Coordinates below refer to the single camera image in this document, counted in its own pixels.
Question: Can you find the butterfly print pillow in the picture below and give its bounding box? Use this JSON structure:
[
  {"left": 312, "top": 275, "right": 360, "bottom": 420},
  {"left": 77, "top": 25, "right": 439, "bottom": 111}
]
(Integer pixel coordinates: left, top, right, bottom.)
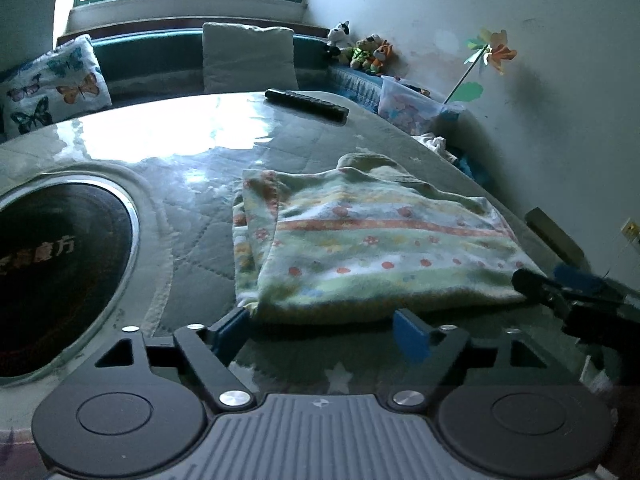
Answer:
[{"left": 1, "top": 35, "right": 112, "bottom": 139}]

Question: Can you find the black remote control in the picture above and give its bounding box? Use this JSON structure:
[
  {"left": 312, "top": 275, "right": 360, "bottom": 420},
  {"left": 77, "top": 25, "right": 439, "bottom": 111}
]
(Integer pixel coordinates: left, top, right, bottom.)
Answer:
[{"left": 264, "top": 89, "right": 349, "bottom": 124}]

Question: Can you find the round black induction hob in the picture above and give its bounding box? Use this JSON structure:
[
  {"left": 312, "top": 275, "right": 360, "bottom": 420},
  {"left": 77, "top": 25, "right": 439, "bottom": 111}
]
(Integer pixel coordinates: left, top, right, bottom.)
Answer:
[{"left": 1, "top": 171, "right": 141, "bottom": 386}]

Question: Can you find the orange plush toy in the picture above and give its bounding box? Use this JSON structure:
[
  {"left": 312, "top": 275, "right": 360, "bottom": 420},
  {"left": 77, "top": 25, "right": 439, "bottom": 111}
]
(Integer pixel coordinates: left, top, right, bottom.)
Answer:
[{"left": 369, "top": 40, "right": 394, "bottom": 75}]

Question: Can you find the plain grey pillow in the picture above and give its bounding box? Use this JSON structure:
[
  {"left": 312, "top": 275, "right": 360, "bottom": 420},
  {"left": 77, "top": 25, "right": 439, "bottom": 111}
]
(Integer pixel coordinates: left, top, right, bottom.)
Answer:
[{"left": 202, "top": 22, "right": 298, "bottom": 93}]

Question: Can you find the green patterned child garment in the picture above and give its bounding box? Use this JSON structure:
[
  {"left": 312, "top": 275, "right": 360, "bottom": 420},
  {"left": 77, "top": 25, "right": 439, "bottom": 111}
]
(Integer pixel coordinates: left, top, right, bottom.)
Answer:
[{"left": 232, "top": 154, "right": 535, "bottom": 325}]

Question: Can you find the green yellow plush toy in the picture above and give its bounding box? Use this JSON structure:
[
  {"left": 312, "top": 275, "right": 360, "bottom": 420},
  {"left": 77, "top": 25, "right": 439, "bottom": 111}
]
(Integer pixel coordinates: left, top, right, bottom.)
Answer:
[{"left": 349, "top": 34, "right": 383, "bottom": 70}]

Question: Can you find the clear plastic storage box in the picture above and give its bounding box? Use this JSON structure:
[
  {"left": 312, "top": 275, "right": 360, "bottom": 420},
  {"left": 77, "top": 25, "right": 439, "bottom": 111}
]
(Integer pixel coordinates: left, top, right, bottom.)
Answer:
[{"left": 378, "top": 76, "right": 464, "bottom": 136}]

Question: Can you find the colourful paper pinwheel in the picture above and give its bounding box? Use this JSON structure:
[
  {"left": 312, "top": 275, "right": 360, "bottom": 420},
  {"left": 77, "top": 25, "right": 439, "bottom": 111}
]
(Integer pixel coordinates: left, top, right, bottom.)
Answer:
[{"left": 442, "top": 28, "right": 518, "bottom": 104}]

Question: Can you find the black white cow plush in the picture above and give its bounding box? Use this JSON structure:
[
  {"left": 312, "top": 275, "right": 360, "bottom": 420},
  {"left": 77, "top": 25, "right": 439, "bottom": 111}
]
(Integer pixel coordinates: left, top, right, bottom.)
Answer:
[{"left": 326, "top": 21, "right": 352, "bottom": 63}]

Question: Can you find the teal bench sofa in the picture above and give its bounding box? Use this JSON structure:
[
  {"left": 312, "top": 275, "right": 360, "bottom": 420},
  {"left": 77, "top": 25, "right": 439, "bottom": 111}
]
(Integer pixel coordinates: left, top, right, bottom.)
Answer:
[{"left": 88, "top": 26, "right": 382, "bottom": 110}]

